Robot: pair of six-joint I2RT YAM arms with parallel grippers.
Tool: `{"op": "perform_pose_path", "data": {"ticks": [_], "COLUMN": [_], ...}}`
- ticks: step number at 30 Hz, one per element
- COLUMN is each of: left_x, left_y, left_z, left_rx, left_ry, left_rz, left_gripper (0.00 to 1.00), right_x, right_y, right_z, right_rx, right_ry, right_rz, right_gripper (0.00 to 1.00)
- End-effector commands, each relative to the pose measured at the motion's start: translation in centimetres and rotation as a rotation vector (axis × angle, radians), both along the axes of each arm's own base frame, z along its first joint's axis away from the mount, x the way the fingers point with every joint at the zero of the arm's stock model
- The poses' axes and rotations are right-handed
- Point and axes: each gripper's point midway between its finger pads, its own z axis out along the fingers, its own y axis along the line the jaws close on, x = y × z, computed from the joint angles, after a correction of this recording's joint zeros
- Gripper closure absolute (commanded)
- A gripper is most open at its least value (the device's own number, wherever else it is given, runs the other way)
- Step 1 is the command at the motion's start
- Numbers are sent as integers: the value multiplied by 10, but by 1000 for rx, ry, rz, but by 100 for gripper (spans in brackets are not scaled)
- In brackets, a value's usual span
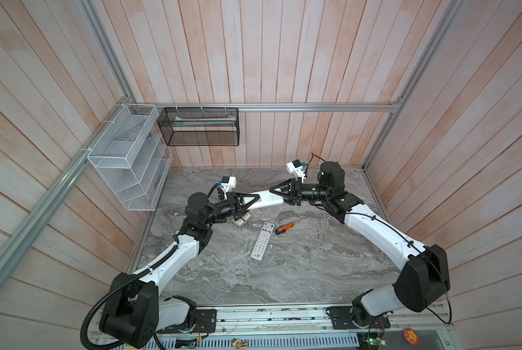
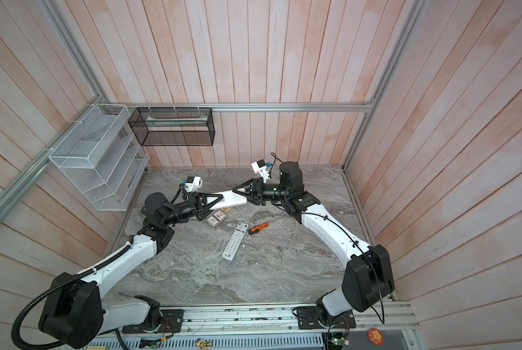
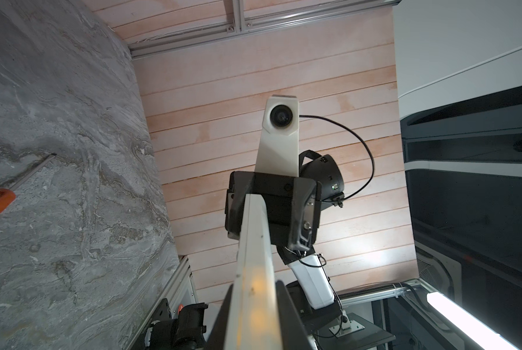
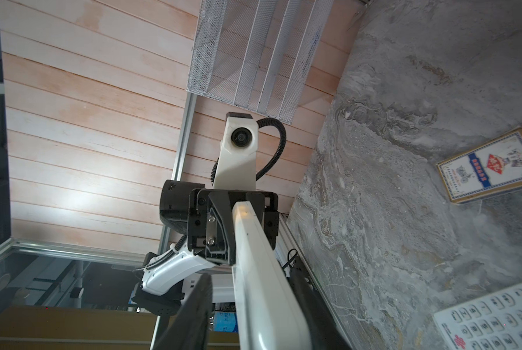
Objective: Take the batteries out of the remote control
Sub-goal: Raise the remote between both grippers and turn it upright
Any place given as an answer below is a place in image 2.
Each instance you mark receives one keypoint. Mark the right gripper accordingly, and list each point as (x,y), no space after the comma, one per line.
(257,197)

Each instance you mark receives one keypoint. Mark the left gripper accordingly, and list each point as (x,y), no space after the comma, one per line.
(197,202)

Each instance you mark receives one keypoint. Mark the white air conditioner remote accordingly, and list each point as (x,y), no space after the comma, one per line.
(230,200)

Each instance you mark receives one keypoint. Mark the orange black screwdriver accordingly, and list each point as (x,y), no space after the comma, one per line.
(257,228)

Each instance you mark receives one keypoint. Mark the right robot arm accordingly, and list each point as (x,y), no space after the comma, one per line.
(368,276)

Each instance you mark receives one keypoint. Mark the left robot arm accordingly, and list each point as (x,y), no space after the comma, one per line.
(73,312)

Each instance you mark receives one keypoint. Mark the white TV remote control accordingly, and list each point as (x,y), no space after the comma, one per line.
(235,241)

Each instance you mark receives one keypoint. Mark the playing card box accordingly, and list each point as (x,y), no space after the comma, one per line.
(216,218)

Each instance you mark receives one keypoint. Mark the red round sticker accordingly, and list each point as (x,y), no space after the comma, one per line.
(375,336)

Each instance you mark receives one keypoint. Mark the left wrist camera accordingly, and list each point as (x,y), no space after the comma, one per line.
(192,184)

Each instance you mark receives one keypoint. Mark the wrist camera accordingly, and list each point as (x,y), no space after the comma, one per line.
(261,168)
(192,184)

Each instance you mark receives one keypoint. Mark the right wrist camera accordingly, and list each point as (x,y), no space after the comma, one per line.
(261,168)

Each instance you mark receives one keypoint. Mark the black wire mesh basket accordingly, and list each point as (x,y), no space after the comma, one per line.
(156,126)

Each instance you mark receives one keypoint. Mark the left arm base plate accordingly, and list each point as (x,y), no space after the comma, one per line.
(167,321)

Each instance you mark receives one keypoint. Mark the white wire mesh shelf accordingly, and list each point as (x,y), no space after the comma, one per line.
(100,161)

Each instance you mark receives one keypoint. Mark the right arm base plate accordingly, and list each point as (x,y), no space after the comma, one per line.
(315,317)

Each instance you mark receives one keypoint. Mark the aluminium mounting rail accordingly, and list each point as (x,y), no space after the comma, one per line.
(268,318)

